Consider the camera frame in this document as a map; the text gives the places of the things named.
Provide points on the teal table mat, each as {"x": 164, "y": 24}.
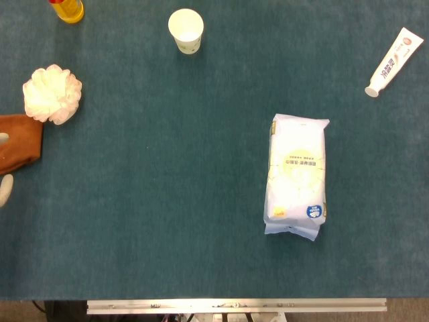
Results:
{"x": 167, "y": 167}

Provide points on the aluminium frame rail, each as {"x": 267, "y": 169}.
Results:
{"x": 234, "y": 305}

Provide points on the brown cloth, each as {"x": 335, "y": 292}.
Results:
{"x": 20, "y": 144}

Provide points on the white toothpaste tube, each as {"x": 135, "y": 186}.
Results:
{"x": 392, "y": 65}

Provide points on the white paper cup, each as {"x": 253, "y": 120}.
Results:
{"x": 186, "y": 28}

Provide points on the white tissue pack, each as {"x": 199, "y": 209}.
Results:
{"x": 295, "y": 174}

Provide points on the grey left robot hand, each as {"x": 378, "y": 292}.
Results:
{"x": 5, "y": 191}

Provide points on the yellow bottle with red cap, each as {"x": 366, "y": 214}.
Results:
{"x": 70, "y": 8}

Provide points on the pale pink bath pouf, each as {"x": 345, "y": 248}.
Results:
{"x": 52, "y": 94}

